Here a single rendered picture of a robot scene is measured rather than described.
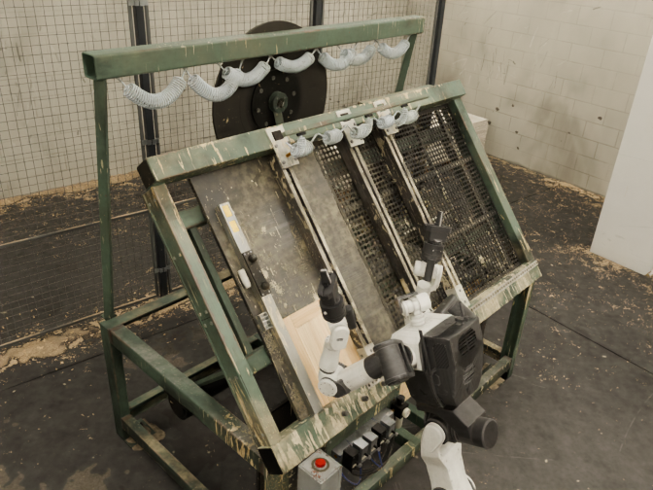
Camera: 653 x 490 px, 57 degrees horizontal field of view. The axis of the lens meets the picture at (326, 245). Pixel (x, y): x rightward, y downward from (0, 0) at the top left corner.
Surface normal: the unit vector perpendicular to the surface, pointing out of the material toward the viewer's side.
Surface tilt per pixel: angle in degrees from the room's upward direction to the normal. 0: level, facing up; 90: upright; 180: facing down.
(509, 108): 90
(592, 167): 90
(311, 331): 51
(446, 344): 90
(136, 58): 90
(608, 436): 0
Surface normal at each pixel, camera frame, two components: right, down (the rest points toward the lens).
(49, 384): 0.05, -0.88
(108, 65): 0.73, 0.36
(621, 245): -0.78, 0.26
